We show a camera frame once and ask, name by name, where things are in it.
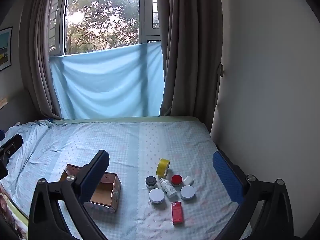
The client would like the cardboard box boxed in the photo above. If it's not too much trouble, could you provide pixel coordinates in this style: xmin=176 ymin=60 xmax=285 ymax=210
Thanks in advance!
xmin=59 ymin=164 xmax=122 ymax=214

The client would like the red lid tin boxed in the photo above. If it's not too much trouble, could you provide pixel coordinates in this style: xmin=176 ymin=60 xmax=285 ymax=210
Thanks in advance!
xmin=171 ymin=174 xmax=183 ymax=187

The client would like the white pill bottle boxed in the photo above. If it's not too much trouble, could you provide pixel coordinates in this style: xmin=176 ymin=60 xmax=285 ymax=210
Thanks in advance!
xmin=159 ymin=178 xmax=177 ymax=198

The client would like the checkered bed sheet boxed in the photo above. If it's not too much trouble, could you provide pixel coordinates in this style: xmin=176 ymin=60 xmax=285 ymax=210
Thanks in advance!
xmin=2 ymin=119 xmax=237 ymax=239

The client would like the window frame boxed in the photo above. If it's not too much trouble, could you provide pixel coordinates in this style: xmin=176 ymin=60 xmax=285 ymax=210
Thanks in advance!
xmin=48 ymin=0 xmax=160 ymax=56

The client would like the left grey curtain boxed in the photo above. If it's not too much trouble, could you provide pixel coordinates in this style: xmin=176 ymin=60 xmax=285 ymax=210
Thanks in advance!
xmin=19 ymin=0 xmax=67 ymax=119

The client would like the yellow tape roll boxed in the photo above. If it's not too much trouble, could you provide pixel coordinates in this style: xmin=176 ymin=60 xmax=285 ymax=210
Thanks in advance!
xmin=156 ymin=158 xmax=170 ymax=177

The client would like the red carton box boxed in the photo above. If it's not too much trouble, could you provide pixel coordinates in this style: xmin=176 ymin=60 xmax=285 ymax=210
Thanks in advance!
xmin=171 ymin=202 xmax=184 ymax=225

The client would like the black lid white jar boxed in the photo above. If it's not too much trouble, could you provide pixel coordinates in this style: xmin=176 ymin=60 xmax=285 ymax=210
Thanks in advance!
xmin=145 ymin=176 xmax=157 ymax=189

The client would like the framed wall picture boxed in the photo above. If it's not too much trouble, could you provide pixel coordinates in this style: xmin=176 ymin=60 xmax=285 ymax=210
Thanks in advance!
xmin=0 ymin=27 xmax=12 ymax=71

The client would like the right grey curtain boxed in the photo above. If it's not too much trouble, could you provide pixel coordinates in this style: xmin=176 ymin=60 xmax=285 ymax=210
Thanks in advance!
xmin=157 ymin=0 xmax=223 ymax=130

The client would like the small wall shelf item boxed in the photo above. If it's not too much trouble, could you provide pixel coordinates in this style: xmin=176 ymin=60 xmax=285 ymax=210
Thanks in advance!
xmin=0 ymin=98 xmax=8 ymax=109

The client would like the grey curtain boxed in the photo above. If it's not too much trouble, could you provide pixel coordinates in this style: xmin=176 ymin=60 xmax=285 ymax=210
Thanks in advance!
xmin=19 ymin=0 xmax=67 ymax=119
xmin=157 ymin=0 xmax=223 ymax=130

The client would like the light blue hanging cloth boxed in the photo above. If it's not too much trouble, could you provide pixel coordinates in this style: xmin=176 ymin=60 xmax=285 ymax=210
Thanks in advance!
xmin=49 ymin=42 xmax=164 ymax=120

